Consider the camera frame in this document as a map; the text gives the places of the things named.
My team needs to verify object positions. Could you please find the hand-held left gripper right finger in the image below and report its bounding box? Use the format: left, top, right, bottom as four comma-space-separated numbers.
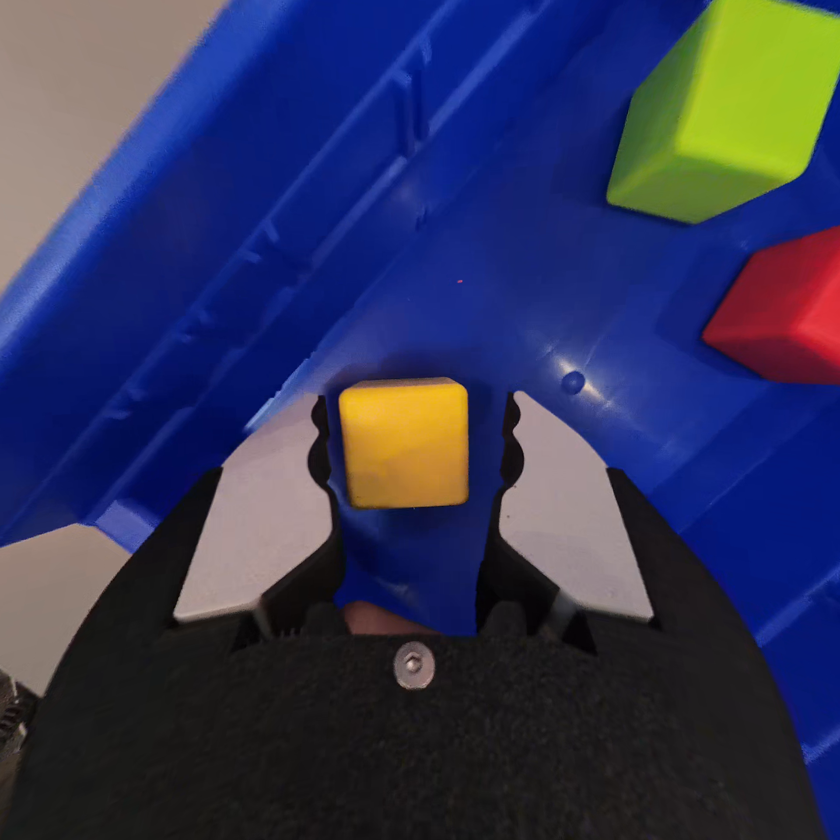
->
476, 392, 656, 637

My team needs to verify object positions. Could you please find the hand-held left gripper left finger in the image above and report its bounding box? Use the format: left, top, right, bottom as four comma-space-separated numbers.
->
172, 394, 347, 635

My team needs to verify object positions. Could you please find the yellow cube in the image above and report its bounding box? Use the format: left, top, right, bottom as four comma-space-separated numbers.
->
338, 377, 471, 510

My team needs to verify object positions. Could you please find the red cube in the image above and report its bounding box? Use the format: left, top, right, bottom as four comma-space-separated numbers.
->
701, 226, 840, 385

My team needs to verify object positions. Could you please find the blue plastic bin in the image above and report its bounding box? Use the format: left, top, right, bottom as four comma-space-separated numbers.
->
0, 0, 840, 782

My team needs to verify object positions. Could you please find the green cube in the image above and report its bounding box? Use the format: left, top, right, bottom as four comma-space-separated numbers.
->
605, 0, 840, 226

